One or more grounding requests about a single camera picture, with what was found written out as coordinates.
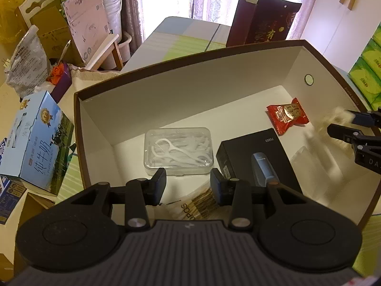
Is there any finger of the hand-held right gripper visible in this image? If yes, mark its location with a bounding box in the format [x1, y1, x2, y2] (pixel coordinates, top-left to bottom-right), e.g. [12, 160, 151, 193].
[327, 123, 368, 152]
[345, 109, 381, 127]

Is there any cardboard box with white handle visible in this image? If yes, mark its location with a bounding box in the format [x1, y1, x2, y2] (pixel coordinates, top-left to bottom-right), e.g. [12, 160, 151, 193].
[18, 0, 84, 67]

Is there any clear box of floss picks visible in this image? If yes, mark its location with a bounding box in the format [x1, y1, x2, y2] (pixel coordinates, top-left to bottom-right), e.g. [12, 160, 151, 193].
[144, 127, 215, 176]

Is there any dark red gift bag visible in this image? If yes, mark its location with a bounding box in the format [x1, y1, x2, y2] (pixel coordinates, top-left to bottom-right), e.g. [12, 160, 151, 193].
[226, 0, 302, 47]

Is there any large green tissue multipack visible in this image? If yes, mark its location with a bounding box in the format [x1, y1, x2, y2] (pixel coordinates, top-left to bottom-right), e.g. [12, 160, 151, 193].
[348, 21, 381, 111]

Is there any yellow plastic bag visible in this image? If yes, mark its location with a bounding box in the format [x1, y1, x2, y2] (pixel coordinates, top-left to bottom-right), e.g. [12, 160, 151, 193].
[0, 0, 34, 44]

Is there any silver pen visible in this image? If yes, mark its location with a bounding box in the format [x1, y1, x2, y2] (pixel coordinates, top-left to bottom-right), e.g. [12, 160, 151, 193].
[56, 39, 71, 66]

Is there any red candy packet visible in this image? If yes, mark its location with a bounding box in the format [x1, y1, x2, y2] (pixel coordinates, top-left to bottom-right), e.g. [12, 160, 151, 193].
[266, 97, 310, 133]

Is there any white wooden slat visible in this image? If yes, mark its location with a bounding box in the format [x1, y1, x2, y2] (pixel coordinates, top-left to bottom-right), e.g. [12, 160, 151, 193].
[84, 33, 120, 69]

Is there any white plastic basket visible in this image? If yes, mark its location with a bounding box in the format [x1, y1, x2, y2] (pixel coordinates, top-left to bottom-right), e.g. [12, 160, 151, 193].
[101, 31, 133, 70]

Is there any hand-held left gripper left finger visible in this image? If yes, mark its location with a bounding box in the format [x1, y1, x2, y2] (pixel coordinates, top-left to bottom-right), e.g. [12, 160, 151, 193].
[64, 168, 167, 230]

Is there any white wardrobe with wooden handles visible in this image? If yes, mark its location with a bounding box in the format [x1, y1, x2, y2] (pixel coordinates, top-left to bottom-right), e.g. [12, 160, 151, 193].
[301, 0, 381, 73]

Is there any black shaver product box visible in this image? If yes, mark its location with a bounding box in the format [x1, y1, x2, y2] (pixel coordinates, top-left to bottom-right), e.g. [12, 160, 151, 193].
[216, 128, 304, 197]

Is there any clear packet of cotton swabs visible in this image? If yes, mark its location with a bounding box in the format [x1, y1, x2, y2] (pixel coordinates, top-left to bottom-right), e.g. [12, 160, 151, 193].
[155, 185, 236, 221]

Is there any blue milk carton box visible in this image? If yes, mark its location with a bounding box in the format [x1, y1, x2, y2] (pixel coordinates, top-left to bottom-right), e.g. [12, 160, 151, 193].
[0, 91, 75, 197]

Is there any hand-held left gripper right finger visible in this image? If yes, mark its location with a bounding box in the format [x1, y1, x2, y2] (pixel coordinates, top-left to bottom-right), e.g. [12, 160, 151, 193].
[210, 168, 313, 230]

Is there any brown storage box white inside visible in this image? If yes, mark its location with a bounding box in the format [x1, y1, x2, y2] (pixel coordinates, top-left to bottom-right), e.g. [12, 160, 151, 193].
[73, 39, 381, 230]

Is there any pink printed cardboard box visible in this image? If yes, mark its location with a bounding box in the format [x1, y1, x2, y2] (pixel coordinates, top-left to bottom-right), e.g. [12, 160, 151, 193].
[61, 0, 112, 66]

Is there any purple box with orange item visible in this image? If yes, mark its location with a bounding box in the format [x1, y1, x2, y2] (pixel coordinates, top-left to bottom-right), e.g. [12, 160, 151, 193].
[46, 61, 72, 103]

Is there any silver printed plastic bag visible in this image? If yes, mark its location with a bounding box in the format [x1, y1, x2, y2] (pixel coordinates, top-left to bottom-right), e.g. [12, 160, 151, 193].
[4, 25, 52, 99]

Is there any blue printed flat box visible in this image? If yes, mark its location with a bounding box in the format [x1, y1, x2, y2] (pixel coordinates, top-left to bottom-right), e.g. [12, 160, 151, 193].
[0, 137, 29, 225]

